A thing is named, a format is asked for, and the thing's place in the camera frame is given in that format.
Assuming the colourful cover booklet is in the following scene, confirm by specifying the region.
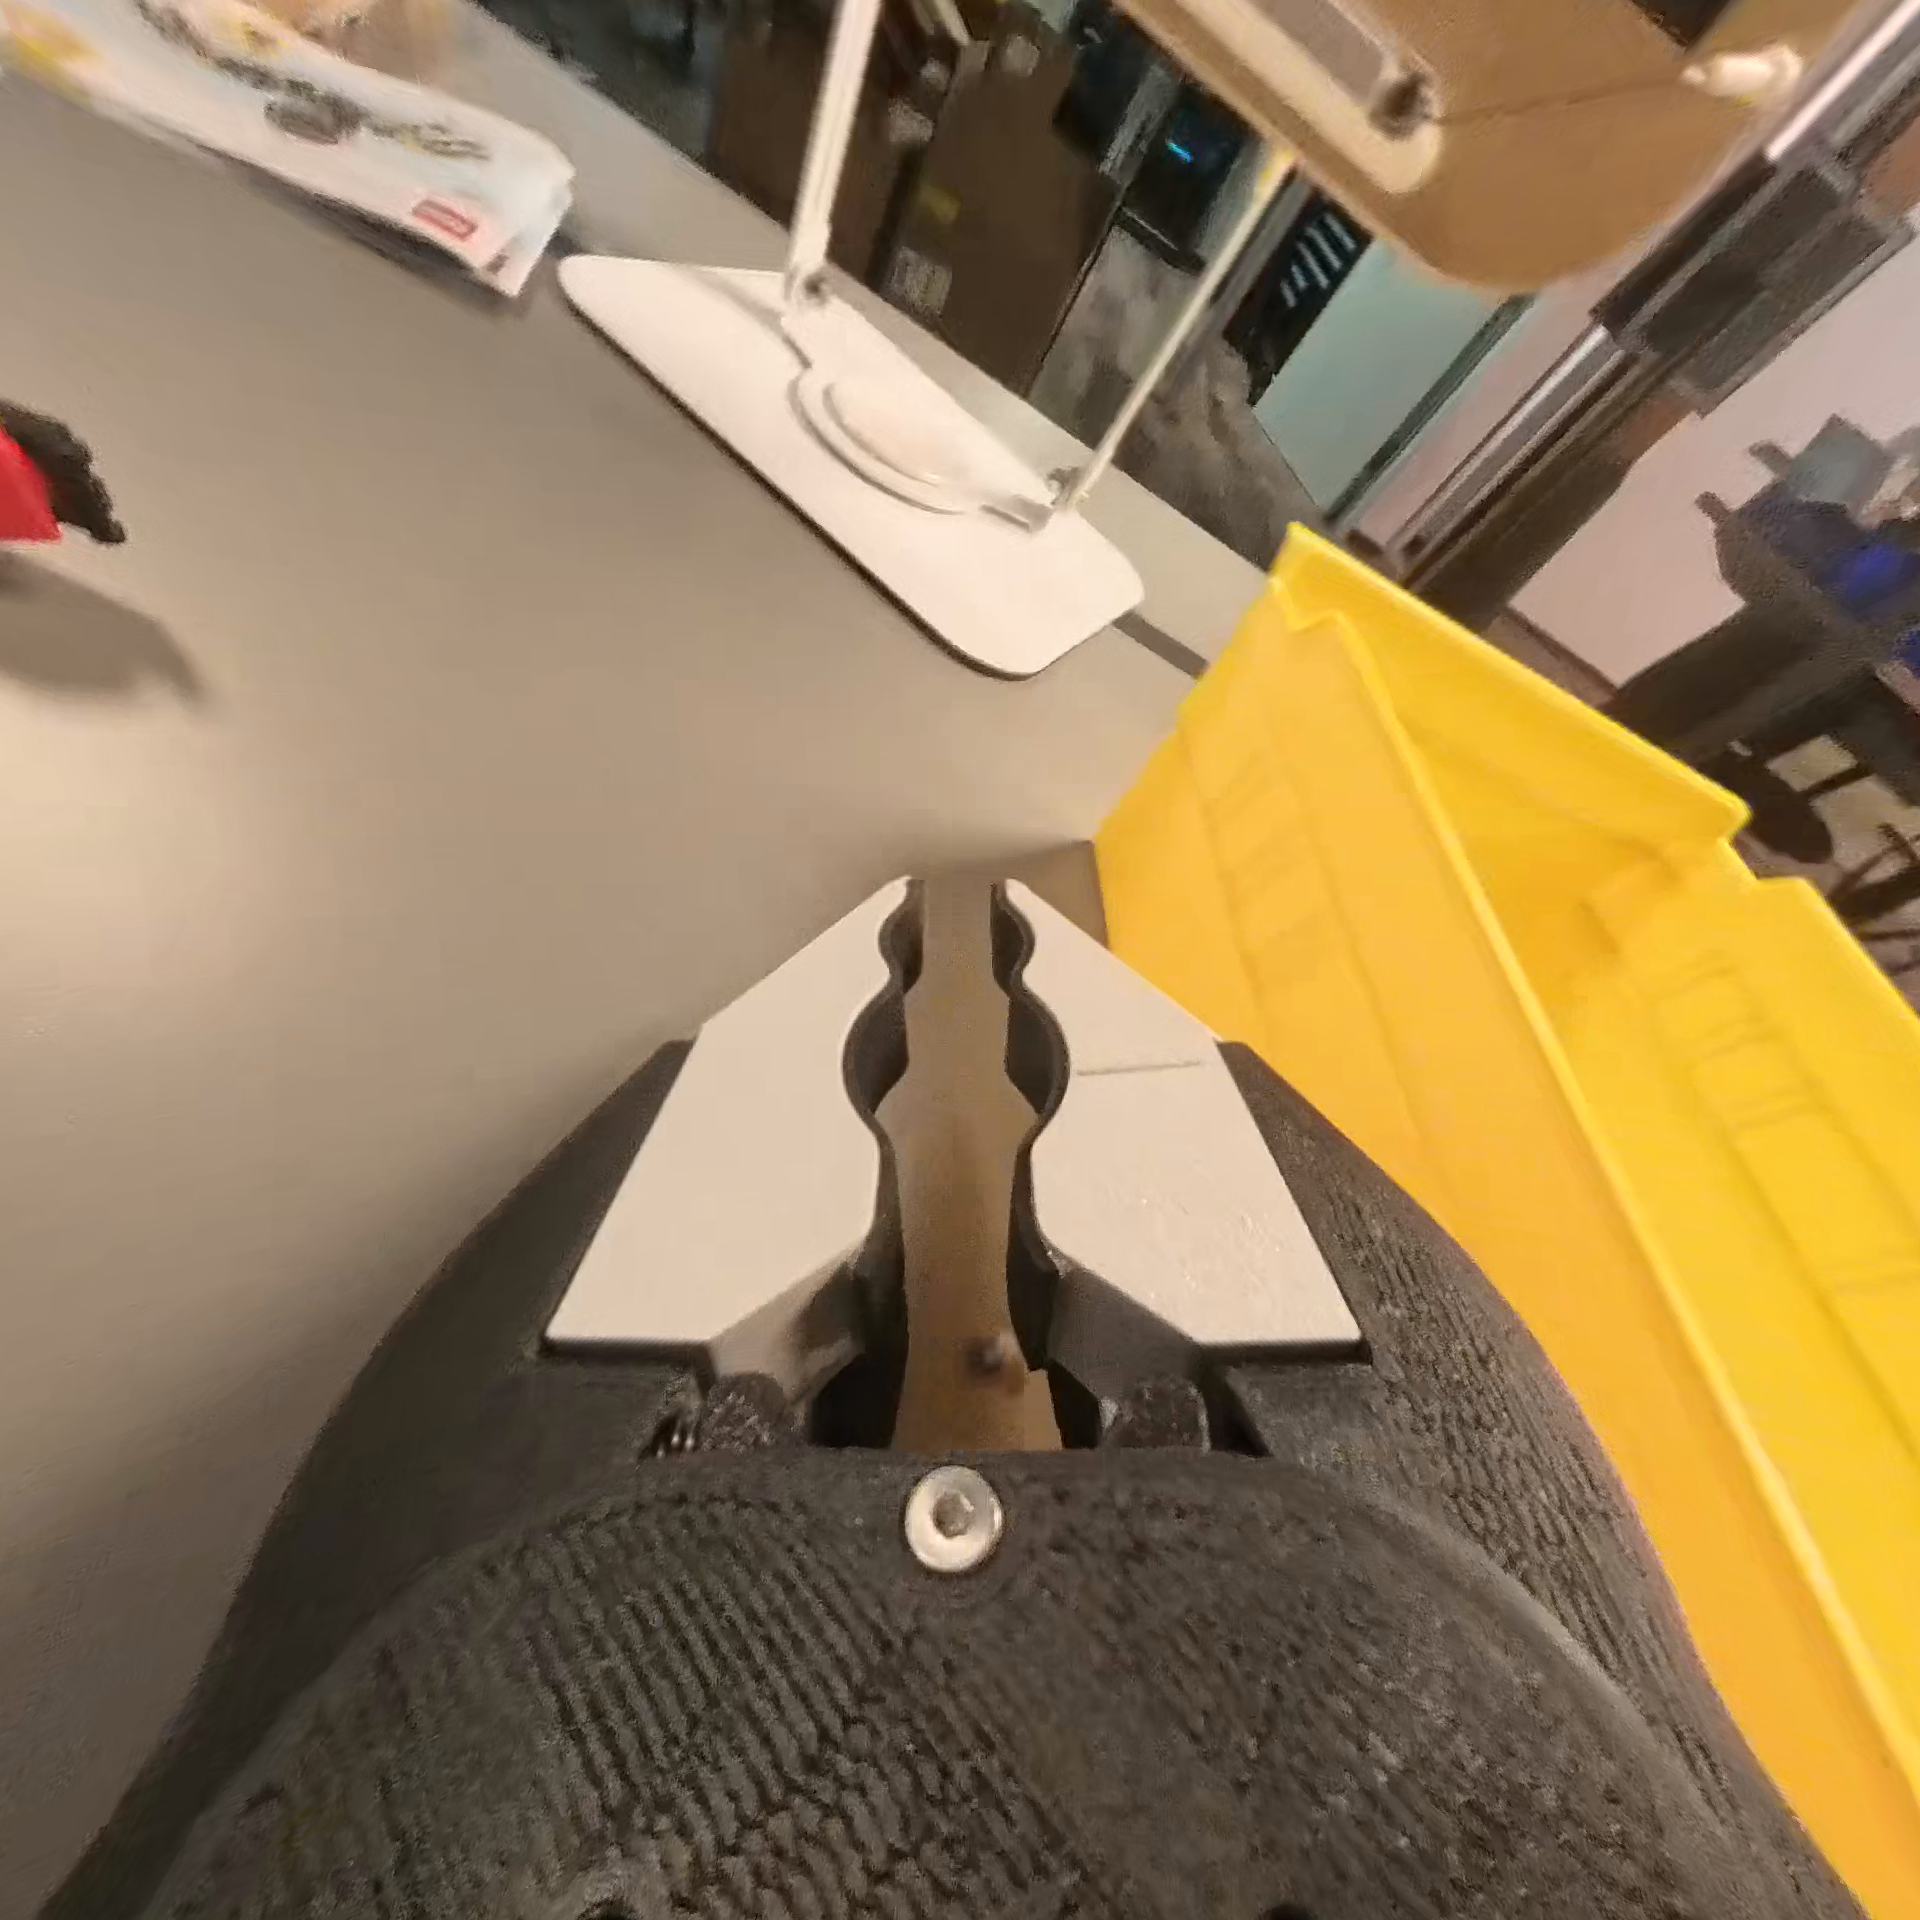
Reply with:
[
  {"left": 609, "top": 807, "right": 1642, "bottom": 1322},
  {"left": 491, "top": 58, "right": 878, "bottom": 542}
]
[{"left": 0, "top": 0, "right": 577, "bottom": 296}]

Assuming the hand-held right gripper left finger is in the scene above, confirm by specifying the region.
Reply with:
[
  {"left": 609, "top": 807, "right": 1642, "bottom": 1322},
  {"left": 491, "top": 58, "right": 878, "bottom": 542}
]
[{"left": 544, "top": 877, "right": 922, "bottom": 1450}]

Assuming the red yellow lego figure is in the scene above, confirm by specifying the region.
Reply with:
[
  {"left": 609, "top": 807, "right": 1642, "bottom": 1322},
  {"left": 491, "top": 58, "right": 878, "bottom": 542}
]
[{"left": 0, "top": 398, "right": 129, "bottom": 548}]

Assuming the wooden head desk lamp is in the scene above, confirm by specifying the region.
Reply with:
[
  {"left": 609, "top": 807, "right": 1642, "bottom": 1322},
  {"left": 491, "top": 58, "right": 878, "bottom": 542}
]
[{"left": 557, "top": 0, "right": 1870, "bottom": 680}]

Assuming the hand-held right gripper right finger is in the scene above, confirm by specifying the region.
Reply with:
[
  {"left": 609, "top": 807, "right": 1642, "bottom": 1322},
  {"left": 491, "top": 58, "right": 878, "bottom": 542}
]
[{"left": 989, "top": 877, "right": 1366, "bottom": 1450}]

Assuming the yellow plastic bin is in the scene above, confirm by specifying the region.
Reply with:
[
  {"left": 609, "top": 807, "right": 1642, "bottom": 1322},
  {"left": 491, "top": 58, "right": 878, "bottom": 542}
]
[{"left": 1094, "top": 520, "right": 1920, "bottom": 1920}]

